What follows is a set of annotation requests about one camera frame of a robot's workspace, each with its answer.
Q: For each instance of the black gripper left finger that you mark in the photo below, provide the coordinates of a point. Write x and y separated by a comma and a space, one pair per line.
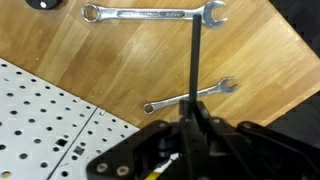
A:
137, 156

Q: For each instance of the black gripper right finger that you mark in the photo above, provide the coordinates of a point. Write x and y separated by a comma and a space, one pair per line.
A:
256, 152

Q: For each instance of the yellow T-handle hex key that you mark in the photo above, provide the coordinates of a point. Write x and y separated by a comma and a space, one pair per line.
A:
185, 136

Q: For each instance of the white peg board right panel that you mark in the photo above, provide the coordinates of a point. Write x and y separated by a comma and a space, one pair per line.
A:
102, 131

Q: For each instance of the white peg board panel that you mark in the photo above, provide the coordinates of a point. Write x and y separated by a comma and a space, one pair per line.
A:
102, 131
38, 124

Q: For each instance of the white peg board left panel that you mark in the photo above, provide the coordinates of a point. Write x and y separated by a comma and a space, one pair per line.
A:
38, 124

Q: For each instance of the black pliers tool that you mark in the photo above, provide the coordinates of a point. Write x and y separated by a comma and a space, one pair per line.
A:
44, 4

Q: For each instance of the small silver combination wrench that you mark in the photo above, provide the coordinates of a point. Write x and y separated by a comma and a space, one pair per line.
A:
221, 87

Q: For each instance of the large silver combination wrench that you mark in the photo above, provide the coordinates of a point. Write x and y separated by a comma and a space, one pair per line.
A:
95, 13

